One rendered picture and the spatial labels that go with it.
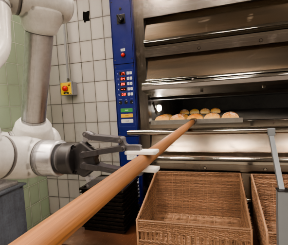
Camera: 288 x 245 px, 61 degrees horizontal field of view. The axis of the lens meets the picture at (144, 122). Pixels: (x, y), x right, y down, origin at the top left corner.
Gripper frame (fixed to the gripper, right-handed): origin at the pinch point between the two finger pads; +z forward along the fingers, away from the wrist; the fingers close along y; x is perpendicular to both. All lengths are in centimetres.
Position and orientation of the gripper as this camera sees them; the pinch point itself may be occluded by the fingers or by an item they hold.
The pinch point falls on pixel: (142, 160)
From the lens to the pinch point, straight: 53.8
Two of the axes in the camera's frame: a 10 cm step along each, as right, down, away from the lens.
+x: -3.0, 0.9, -9.5
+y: 0.5, 10.0, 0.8
